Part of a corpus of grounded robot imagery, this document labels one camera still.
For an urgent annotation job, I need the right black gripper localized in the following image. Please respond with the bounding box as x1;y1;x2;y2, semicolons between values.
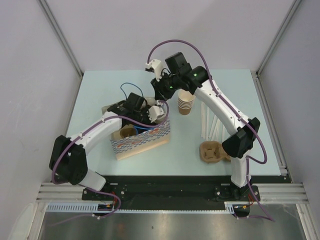
151;71;181;102

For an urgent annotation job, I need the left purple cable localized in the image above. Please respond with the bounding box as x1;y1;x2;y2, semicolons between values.
48;100;170;227

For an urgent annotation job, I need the brown cardboard cup carrier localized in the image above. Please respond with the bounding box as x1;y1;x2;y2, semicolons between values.
199;141;231;164

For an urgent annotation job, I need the blue checkered paper bag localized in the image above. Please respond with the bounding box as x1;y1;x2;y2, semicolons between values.
101;92;171;161

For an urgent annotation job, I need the purple cable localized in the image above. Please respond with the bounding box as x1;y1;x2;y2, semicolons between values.
146;39;276;222
48;100;170;227

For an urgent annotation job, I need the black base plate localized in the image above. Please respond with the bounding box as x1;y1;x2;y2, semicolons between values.
50;174;292;204

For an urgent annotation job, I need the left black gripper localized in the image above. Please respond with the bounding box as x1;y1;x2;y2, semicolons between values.
132;106;159;140

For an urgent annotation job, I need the stack of brown paper cups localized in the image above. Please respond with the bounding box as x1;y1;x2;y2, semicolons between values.
177;89;196;116

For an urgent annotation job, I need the white wrapped straw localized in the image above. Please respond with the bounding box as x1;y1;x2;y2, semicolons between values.
200;102;206;139
205;106;210;141
208;115;222;141
211;119;226;142

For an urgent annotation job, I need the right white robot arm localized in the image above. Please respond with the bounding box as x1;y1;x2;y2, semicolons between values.
145;52;261;201

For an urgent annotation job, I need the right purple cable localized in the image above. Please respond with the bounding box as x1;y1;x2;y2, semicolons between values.
146;39;276;222

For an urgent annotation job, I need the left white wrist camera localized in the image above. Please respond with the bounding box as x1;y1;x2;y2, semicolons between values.
148;100;167;124

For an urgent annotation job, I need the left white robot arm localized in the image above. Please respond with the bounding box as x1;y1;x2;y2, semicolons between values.
49;93;157;200

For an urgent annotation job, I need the white cable duct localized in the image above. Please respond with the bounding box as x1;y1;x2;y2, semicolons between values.
46;202;234;215

